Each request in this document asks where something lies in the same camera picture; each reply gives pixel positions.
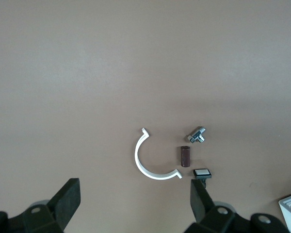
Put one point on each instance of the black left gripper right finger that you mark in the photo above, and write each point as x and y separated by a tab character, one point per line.
201	211

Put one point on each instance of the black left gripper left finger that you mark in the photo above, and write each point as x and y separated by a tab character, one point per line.
63	206

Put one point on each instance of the dark brown rectangular block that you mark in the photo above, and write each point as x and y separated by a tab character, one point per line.
184	156

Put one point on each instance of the chrome metal fitting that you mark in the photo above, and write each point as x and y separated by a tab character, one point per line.
196	134

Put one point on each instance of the white curved pipe clamp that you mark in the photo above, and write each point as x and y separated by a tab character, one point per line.
137	155

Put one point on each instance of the black square switch white face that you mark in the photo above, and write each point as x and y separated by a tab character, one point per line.
202	172

